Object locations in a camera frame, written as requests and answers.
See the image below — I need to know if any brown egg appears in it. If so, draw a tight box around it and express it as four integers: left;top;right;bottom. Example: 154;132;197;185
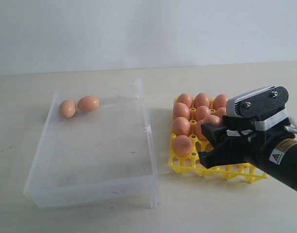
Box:
77;96;99;112
203;115;223;127
213;94;229;110
194;93;210;108
194;120;207;141
214;107;227;118
172;116;192;136
176;93;192;108
194;106;211;121
173;102;191;120
173;135;192;156
58;100;76;118

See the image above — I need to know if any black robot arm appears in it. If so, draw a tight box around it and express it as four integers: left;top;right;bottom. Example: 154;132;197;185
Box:
198;116;297;191

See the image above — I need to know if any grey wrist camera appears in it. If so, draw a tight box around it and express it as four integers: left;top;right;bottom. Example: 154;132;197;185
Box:
226;86;289;131

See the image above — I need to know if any clear plastic tray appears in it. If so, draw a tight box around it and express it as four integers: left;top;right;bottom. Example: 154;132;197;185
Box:
24;79;160;208

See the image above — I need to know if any yellow plastic egg rack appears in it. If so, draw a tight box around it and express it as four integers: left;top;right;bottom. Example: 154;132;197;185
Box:
169;97;268;183

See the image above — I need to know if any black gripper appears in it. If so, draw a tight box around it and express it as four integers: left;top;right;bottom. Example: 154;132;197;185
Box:
198;116;297;168

